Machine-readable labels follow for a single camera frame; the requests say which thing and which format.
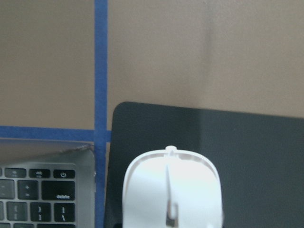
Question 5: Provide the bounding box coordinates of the white computer mouse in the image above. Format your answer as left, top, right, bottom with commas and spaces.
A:
122, 145, 224, 228

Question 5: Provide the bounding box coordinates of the black mouse pad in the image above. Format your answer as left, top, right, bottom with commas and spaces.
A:
104, 102, 304, 228

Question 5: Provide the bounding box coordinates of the grey laptop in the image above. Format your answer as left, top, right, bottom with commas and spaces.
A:
0, 139, 95, 228

